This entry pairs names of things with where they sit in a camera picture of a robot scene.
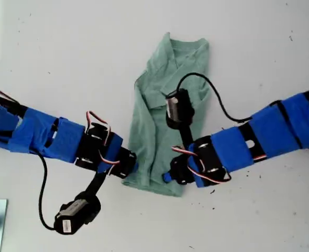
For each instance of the green t shirt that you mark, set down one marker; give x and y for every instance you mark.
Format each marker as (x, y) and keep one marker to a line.
(143, 126)

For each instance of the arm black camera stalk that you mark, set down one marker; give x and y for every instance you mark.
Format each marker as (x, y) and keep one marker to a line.
(187, 135)
(96, 185)

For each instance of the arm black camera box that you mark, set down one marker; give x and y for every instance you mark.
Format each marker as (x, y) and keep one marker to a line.
(76, 214)
(179, 109)

